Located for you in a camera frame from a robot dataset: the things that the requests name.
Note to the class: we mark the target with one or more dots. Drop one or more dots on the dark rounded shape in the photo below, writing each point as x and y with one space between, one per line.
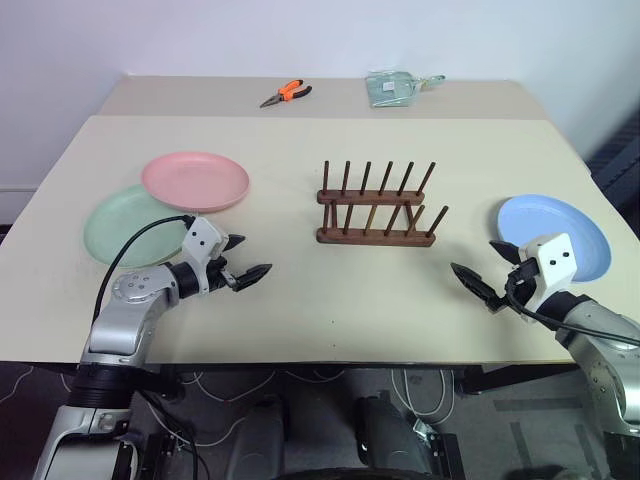
392 437
262 437

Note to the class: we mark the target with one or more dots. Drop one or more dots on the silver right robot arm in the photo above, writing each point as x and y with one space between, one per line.
600 345

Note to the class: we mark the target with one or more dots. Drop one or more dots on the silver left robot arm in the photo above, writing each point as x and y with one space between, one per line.
120 325

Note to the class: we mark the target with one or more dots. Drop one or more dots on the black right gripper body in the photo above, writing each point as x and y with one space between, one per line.
520 285

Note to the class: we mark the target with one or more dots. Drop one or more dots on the wooden dish rack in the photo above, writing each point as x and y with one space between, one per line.
375 236

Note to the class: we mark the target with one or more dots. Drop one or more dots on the black ribbed box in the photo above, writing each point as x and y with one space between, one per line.
620 155

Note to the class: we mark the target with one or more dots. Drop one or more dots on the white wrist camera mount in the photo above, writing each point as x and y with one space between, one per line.
201 239
556 262

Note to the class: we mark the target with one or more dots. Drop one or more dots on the green plastic plate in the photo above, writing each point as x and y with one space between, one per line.
125 230

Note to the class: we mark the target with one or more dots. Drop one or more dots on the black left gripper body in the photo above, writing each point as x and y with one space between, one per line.
218 272

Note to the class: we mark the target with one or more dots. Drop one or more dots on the pink plastic plate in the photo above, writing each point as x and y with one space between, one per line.
195 181

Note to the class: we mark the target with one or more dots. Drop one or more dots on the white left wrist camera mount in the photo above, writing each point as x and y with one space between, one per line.
201 239

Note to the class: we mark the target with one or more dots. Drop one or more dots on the clear plastic bag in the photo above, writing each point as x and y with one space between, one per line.
390 89

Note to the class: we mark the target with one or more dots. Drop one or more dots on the blue plastic plate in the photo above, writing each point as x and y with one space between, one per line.
545 217

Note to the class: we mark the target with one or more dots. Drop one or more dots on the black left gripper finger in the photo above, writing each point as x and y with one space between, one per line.
236 242
252 276

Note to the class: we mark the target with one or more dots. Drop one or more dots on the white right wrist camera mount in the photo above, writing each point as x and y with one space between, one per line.
556 262

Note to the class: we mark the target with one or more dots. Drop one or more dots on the black table frame bracket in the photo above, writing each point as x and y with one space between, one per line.
500 379

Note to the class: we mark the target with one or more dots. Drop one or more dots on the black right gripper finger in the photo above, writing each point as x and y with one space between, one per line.
475 281
507 251

